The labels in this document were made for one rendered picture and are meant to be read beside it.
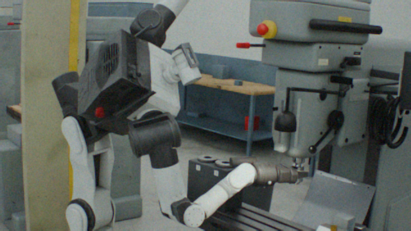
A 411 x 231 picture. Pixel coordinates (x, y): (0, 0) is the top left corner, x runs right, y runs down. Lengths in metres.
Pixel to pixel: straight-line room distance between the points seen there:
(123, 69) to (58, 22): 1.59
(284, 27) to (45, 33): 1.78
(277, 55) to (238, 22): 6.09
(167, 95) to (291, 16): 0.47
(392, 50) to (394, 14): 4.16
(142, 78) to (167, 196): 0.38
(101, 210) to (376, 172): 1.13
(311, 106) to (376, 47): 0.45
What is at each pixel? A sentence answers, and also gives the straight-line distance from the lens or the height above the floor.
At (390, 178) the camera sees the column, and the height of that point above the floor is 1.18.
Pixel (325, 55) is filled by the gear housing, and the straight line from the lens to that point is 1.75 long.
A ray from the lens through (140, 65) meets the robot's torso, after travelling 1.65.
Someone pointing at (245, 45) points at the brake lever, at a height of 1.70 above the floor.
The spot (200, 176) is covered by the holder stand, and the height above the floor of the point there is 1.11.
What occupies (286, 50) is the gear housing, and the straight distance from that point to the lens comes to 1.76.
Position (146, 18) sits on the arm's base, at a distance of 1.80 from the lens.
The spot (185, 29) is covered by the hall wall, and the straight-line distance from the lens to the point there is 8.74.
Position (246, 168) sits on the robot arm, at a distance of 1.79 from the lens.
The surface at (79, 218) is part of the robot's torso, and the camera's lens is 1.98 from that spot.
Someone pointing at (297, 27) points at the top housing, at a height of 1.77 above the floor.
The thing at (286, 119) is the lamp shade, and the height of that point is 1.49.
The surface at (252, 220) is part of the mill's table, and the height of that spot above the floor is 0.99.
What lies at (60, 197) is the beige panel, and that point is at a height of 0.62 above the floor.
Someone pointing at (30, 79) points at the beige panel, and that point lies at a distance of 3.08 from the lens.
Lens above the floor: 1.79
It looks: 11 degrees down
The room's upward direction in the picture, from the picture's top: 3 degrees clockwise
